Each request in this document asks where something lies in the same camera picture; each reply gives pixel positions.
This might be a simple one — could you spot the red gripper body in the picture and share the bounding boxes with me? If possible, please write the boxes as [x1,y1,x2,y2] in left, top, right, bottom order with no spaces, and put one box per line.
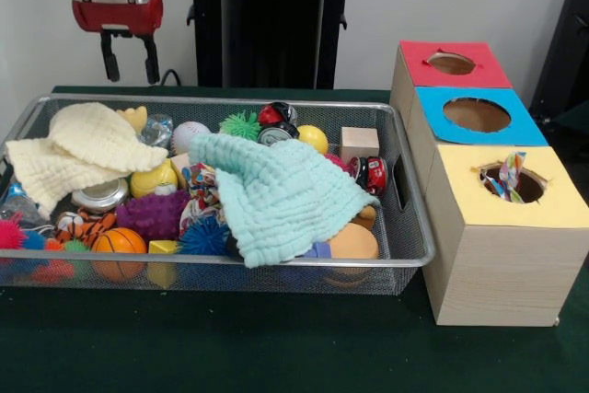
[72,0,165,38]

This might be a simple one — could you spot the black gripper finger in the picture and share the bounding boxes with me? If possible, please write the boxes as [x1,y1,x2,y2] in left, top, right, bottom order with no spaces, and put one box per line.
[98,31,121,84]
[138,33,161,86]

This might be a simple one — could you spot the mint green cloth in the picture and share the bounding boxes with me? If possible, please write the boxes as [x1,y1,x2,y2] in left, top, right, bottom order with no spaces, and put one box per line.
[189,132,380,269]

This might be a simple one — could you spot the colourful polka dot cloth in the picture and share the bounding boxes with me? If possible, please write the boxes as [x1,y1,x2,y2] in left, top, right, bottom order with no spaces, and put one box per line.
[483,149,527,202]

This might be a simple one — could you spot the shallow clear mesh bin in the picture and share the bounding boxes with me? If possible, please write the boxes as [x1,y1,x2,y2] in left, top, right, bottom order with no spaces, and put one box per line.
[0,92,436,297]

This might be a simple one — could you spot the wooden box with three holes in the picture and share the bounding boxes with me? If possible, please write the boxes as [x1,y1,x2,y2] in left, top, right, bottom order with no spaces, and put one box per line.
[390,40,589,328]

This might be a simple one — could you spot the white toy baseball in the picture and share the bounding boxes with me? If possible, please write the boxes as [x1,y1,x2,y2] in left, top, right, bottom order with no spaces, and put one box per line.
[169,121,213,155]

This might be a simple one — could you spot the cream yellow cloth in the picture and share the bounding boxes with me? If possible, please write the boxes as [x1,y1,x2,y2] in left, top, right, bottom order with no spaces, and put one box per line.
[5,101,169,213]

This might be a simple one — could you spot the green spiky ball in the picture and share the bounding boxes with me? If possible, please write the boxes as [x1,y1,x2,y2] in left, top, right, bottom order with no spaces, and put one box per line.
[219,110,262,141]

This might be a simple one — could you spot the yellow ball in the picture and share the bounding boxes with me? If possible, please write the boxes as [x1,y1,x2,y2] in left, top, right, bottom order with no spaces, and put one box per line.
[129,158,180,199]
[297,124,329,156]

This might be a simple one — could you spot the orange toy basketball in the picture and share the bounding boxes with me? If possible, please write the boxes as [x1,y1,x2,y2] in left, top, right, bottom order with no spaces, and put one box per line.
[90,227,148,282]

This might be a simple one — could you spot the pink spiky ball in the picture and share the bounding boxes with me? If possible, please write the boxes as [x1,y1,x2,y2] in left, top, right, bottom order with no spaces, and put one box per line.
[0,216,30,251]

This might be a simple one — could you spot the small wooden cube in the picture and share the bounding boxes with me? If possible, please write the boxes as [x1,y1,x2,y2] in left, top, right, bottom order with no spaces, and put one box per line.
[339,126,382,164]

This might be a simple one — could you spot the peach orange ball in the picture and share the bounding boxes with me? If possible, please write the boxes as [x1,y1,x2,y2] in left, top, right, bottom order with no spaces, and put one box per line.
[325,223,380,265]

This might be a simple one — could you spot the black chair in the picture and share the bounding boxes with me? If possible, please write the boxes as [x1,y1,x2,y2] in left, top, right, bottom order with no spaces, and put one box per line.
[532,0,589,127]

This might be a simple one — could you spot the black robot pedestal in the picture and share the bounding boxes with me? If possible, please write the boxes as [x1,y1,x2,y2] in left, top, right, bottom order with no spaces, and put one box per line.
[178,0,371,90]

